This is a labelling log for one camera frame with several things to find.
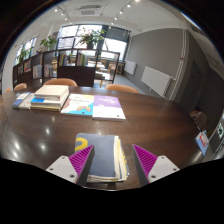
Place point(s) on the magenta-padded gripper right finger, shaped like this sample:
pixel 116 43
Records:
pixel 160 168

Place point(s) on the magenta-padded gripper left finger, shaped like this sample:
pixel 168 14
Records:
pixel 63 167

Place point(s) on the blue and red sign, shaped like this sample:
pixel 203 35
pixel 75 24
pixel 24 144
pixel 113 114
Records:
pixel 202 142

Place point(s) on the colourful illustrated white book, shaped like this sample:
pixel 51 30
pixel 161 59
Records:
pixel 78 104

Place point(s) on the yellow-edged stacked book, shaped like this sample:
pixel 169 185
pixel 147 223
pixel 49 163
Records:
pixel 45 105

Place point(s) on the purple and white book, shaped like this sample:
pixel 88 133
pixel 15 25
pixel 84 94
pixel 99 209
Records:
pixel 108 108

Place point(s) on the pale white thin book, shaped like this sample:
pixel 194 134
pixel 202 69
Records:
pixel 27 101

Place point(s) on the thick beige book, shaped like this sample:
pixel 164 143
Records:
pixel 50 91

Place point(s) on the blue book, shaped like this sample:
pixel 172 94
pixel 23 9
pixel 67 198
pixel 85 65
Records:
pixel 20 100

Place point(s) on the orange chair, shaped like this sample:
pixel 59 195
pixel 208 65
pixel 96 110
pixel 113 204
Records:
pixel 20 86
pixel 121 88
pixel 60 81

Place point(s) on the dark wooden shelf unit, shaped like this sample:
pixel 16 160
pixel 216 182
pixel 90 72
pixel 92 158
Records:
pixel 71 73

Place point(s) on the small green potted plant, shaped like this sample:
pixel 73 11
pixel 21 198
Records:
pixel 48 41

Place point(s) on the large green potted plant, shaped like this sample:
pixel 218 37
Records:
pixel 90 36

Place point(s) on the ceiling air vent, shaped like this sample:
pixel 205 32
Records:
pixel 89 11

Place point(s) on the ceiling spot lights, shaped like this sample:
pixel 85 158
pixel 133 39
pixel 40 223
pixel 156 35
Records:
pixel 120 12

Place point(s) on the long white wall radiator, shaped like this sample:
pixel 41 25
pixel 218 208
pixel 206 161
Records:
pixel 156 80

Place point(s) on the short white wall radiator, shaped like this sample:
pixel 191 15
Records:
pixel 130 67

